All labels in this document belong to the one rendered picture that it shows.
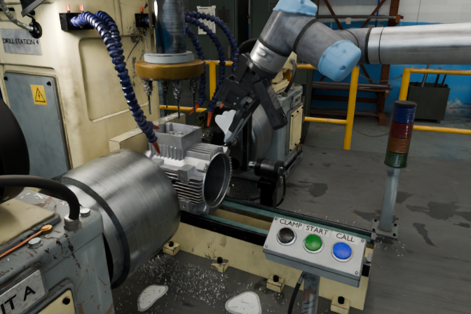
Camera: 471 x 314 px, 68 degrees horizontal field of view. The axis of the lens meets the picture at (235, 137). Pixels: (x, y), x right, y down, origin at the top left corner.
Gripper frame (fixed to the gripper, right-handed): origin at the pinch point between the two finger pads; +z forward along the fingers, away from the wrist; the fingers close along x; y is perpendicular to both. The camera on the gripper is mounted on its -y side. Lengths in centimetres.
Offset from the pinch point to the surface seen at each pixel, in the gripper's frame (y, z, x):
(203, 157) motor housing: 4.3, 10.7, -2.1
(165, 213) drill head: -1.1, 11.2, 20.8
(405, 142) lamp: -36, -14, -33
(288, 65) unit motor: 11, -4, -68
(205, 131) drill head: 15.0, 18.8, -25.7
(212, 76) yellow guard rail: 99, 88, -219
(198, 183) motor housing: 0.4, 14.3, 3.2
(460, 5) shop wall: -58, -81, -529
